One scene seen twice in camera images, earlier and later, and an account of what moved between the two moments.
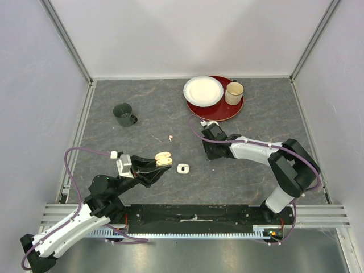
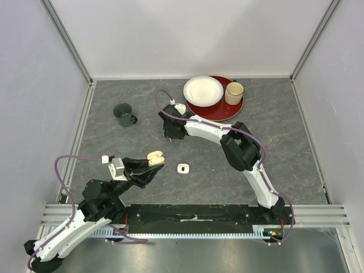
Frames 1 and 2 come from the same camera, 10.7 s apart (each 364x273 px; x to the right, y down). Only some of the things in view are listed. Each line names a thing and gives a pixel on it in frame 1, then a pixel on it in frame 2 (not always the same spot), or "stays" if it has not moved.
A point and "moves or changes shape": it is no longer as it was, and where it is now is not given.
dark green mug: [123, 112] stays
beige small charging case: [162, 158] moves or changes shape
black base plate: [203, 218] stays
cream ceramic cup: [234, 93] stays
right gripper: [210, 155] -> [167, 132]
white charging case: [183, 168] stays
